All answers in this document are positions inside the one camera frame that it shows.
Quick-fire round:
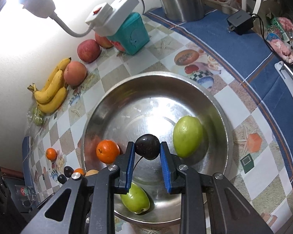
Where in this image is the black charger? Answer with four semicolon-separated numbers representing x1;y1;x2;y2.
227;10;254;35

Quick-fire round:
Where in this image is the red apple front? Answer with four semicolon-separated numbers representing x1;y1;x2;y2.
63;61;87;87

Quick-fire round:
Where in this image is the large orange mandarin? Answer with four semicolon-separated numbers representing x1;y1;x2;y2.
74;168;85;175

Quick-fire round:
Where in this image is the steel bowl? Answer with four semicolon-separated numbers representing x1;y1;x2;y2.
81;71;233;226

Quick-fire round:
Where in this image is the green guava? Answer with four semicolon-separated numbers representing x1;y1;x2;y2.
120;182;150;215
172;116;203;158

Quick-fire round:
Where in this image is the yellow banana bunch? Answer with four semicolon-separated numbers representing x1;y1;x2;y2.
27;58;71;113

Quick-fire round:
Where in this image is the glass mug with red logo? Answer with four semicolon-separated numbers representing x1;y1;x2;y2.
15;185;37;208

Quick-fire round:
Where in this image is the clear tray of green fruit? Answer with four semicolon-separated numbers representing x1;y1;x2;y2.
27;105;45;127

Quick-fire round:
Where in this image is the small mandarin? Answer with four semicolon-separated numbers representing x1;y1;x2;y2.
45;148;57;162
96;139;120;164

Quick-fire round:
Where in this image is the red apple middle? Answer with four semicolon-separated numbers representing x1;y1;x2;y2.
77;39;102;63

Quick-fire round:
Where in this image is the teal toy box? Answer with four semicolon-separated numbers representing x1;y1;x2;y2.
107;12;150;56

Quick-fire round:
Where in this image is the red apple far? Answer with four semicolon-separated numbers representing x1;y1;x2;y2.
95;32;113;49

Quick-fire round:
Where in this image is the red apple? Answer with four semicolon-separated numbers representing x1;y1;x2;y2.
95;32;113;49
63;61;87;87
77;39;102;63

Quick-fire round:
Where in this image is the brown longan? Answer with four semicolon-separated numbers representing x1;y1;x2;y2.
85;169;99;176

